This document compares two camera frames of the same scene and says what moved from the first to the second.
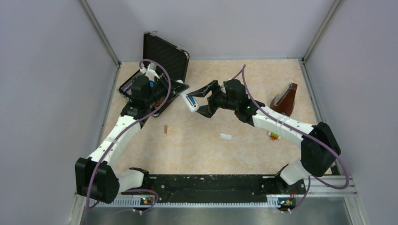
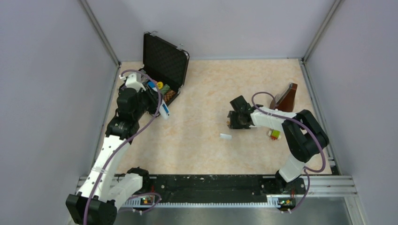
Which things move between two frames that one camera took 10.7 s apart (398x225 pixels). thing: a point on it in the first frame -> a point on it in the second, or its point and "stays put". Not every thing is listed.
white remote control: [189, 101] -> [164, 111]
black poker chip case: [175, 58] stays put
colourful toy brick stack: [273, 136] stays put
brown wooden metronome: [283, 101] stays put
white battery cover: [225, 136] stays put
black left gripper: [176, 87] -> [153, 95]
